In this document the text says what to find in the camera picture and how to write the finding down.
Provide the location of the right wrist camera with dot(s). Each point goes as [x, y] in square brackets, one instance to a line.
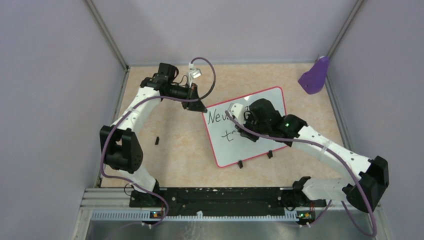
[237, 111]

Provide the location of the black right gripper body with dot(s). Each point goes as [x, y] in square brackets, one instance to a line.
[251, 123]

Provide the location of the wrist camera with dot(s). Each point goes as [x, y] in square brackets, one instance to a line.
[237, 111]
[193, 73]

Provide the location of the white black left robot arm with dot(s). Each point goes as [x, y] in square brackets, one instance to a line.
[121, 153]

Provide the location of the pink framed whiteboard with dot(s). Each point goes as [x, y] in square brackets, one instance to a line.
[227, 145]

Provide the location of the purple marker holder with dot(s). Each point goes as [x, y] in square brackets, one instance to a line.
[313, 80]

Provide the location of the white cable duct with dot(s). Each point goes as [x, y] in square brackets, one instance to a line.
[147, 216]

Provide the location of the aluminium frame rail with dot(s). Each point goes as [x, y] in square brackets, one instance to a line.
[109, 198]

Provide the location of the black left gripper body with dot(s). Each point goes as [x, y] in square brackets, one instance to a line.
[191, 91]

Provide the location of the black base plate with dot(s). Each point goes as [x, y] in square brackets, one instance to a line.
[224, 201]

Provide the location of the black whiteboard clip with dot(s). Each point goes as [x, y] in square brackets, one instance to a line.
[270, 154]
[240, 164]

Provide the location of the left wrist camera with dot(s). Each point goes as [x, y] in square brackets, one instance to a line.
[193, 73]

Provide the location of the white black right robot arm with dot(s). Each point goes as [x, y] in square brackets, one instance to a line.
[363, 180]

